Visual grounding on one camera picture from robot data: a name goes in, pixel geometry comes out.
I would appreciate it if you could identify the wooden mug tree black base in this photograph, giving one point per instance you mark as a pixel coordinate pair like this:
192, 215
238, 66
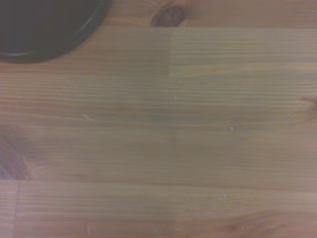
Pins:
37, 24

